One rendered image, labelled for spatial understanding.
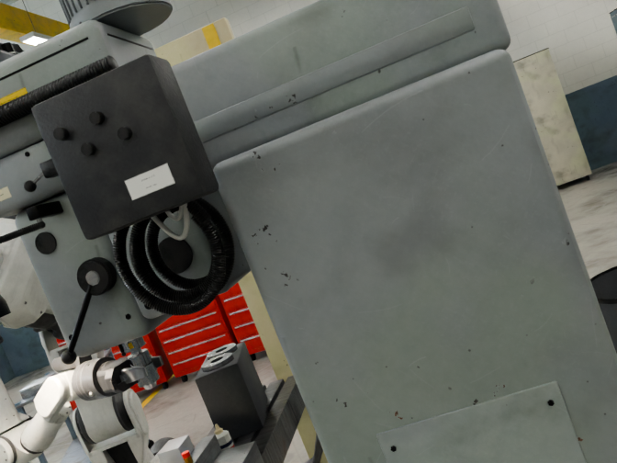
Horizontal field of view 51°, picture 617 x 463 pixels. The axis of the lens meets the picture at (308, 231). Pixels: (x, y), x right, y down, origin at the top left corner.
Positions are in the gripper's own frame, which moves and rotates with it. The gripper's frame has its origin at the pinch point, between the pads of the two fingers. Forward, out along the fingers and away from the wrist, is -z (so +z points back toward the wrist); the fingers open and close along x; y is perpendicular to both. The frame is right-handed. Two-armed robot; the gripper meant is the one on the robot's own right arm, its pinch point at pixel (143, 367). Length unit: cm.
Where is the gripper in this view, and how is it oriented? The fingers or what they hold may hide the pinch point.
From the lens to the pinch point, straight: 143.5
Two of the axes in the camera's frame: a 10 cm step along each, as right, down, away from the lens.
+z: -8.3, 2.7, 4.8
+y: 3.5, 9.3, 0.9
